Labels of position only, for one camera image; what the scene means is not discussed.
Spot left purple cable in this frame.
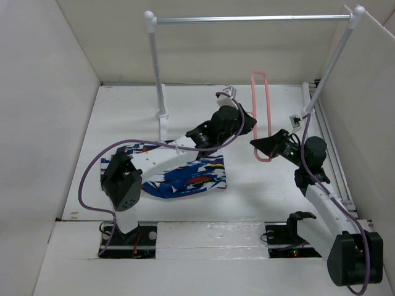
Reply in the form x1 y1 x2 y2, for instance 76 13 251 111
78 97 247 257

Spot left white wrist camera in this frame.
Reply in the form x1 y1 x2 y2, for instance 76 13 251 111
215 86 237 108

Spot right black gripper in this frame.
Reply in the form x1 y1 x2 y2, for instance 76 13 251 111
249 129 307 169

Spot pink plastic hanger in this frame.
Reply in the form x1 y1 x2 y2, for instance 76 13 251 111
249 71 273 163

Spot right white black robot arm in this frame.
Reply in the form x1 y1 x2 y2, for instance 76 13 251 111
250 129 383 286

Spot white metal clothes rack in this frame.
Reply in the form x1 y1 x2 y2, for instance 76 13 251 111
144 6 365 140

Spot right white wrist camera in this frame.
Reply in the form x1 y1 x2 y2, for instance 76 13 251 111
289 114 303 129

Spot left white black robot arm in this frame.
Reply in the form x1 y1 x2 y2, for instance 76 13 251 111
101 105 257 245

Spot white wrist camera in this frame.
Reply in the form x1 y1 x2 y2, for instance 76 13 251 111
215 86 237 108
289 114 303 129

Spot blue white red patterned trousers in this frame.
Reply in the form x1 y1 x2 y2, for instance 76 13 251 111
101 142 227 199

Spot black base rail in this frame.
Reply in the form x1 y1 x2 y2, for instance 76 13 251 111
98 221 320 260

